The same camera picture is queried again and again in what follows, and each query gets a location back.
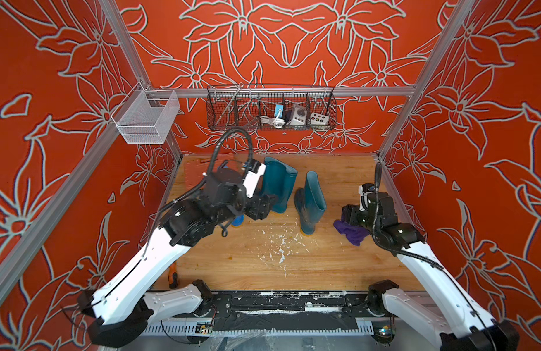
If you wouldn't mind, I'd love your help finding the purple cloth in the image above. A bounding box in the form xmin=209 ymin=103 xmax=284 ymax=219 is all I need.
xmin=333 ymin=220 xmax=370 ymax=247

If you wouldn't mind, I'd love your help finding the bright blue rubber boot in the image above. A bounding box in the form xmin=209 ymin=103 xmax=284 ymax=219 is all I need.
xmin=218 ymin=159 xmax=244 ymax=228

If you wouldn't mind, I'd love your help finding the teal boot with yellow sole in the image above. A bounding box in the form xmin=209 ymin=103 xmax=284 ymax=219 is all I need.
xmin=260 ymin=156 xmax=298 ymax=214

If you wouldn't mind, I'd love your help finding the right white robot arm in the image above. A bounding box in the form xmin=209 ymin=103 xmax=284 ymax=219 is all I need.
xmin=342 ymin=183 xmax=520 ymax=350

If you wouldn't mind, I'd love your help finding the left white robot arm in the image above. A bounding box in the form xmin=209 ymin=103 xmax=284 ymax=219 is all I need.
xmin=77 ymin=159 xmax=276 ymax=348

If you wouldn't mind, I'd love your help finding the orange plastic tool case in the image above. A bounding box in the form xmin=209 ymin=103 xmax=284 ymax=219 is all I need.
xmin=184 ymin=154 xmax=234 ymax=190

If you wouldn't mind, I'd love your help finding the white cube with dots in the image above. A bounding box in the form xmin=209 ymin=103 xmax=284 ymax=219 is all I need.
xmin=309 ymin=113 xmax=330 ymax=130

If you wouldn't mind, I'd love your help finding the white grey device in basket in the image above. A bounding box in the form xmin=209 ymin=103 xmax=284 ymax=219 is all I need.
xmin=287 ymin=105 xmax=307 ymax=127

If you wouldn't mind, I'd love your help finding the blue white small box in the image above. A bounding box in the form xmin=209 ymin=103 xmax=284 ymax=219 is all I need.
xmin=274 ymin=104 xmax=284 ymax=118

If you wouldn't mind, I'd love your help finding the white mesh wall basket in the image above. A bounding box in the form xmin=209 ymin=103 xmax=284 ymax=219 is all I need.
xmin=111 ymin=91 xmax=181 ymax=145

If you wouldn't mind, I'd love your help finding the black wire wall basket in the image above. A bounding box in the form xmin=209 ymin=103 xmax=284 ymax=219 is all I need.
xmin=206 ymin=83 xmax=338 ymax=132

